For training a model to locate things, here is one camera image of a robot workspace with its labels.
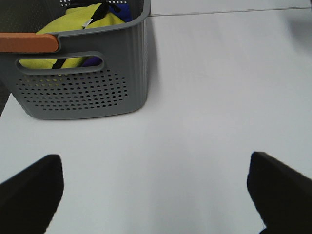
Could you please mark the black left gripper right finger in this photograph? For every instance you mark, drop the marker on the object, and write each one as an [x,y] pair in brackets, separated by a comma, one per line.
[281,195]

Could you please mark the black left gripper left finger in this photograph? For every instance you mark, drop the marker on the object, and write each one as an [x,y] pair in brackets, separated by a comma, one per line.
[29,199]

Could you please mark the grey perforated plastic basket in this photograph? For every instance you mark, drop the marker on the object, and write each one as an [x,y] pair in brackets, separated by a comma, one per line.
[117,86]

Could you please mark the yellow towel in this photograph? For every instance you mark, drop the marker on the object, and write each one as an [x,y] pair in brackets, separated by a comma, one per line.
[84,14]

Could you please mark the blue towel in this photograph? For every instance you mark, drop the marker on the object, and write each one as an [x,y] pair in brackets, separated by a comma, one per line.
[125,15]

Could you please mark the orange basket handle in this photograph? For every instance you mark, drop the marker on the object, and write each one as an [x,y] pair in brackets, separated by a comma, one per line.
[28,43]

